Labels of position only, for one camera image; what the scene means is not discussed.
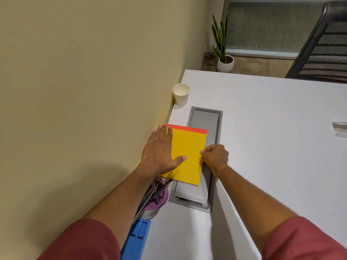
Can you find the person's left forearm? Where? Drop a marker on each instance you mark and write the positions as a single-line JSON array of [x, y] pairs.
[[123, 203]]

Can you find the person's right fingers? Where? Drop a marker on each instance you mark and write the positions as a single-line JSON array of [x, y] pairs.
[[207, 152]]

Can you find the clear plastic holder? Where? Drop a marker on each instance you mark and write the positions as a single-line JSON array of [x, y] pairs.
[[340, 129]]

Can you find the person's left middle finger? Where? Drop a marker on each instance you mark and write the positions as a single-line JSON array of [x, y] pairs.
[[163, 132]]

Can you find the person's right forearm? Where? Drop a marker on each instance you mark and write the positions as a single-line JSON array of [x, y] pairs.
[[252, 205]]

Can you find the snake plant in white pot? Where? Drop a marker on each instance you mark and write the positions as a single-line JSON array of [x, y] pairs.
[[224, 48]]

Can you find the white paper cup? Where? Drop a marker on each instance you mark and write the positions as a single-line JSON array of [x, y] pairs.
[[181, 94]]

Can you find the black mesh office chair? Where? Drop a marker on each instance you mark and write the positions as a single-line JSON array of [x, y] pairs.
[[321, 43]]

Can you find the person's right hand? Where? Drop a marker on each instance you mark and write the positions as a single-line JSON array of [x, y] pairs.
[[217, 158]]

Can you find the person's left thumb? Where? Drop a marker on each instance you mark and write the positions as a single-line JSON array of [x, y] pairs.
[[178, 161]]

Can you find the purple pen holder cup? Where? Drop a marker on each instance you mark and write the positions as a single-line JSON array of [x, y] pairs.
[[157, 199]]

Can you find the person's left hand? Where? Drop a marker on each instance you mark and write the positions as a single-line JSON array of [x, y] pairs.
[[158, 152]]

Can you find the frosted glass partition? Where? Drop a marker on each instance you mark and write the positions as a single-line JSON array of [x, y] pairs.
[[271, 28]]

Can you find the yellow notepad with red binding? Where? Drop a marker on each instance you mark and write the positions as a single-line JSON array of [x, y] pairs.
[[187, 157]]

